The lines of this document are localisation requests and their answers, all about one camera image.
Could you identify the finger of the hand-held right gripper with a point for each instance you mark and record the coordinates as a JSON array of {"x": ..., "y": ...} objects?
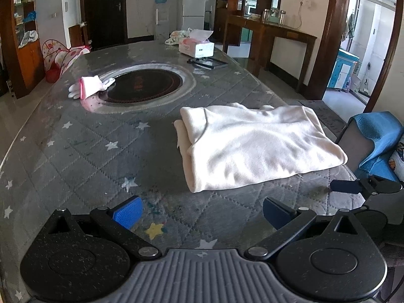
[{"x": 344, "y": 186}]

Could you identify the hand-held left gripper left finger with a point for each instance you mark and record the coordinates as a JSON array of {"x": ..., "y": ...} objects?
[{"x": 127, "y": 211}]

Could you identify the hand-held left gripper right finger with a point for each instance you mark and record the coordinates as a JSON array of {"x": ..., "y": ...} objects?
[{"x": 277, "y": 214}]

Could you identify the cream white sweater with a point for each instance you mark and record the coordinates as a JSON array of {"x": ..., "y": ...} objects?
[{"x": 252, "y": 145}]

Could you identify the grey chair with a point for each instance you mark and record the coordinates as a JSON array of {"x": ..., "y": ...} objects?
[{"x": 353, "y": 145}]

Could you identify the patterned cushion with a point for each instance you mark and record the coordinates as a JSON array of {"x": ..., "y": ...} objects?
[{"x": 398, "y": 164}]

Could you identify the blue cloth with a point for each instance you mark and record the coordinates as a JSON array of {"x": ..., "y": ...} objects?
[{"x": 378, "y": 132}]

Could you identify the grey star quilted table cover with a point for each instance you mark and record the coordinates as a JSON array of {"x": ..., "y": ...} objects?
[{"x": 94, "y": 151}]

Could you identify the grey floor mat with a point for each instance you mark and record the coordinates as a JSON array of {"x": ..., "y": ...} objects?
[{"x": 328, "y": 115}]

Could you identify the light blue cabinet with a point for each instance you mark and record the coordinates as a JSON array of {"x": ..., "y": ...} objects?
[{"x": 342, "y": 69}]

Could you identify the round black induction cooktop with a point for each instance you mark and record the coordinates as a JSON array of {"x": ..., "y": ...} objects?
[{"x": 142, "y": 85}]

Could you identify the white gloves with pink cuffs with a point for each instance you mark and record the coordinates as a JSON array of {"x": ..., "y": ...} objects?
[{"x": 90, "y": 86}]

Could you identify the red bucket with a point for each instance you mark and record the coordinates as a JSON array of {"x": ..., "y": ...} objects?
[{"x": 52, "y": 74}]

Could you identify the pink polka dot play tent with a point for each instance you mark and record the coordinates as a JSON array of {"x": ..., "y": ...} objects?
[{"x": 68, "y": 58}]

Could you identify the dark wooden console table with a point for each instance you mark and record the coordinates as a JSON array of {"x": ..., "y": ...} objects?
[{"x": 268, "y": 33}]

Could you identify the pink white tissue box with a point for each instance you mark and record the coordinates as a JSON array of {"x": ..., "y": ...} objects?
[{"x": 195, "y": 47}]

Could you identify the wooden shelf cabinet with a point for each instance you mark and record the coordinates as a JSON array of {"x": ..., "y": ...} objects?
[{"x": 28, "y": 63}]

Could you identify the glass jar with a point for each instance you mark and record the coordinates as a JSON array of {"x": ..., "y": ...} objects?
[
  {"x": 282, "y": 16},
  {"x": 266, "y": 15}
]

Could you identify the brown wooden board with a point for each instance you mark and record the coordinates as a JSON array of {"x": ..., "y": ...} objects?
[{"x": 77, "y": 36}]

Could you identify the white water dispenser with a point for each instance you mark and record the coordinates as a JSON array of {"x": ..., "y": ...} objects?
[{"x": 161, "y": 22}]

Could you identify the dark wooden door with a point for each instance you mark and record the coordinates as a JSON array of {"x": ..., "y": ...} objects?
[{"x": 104, "y": 9}]

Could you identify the white refrigerator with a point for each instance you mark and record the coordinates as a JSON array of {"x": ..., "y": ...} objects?
[{"x": 193, "y": 6}]

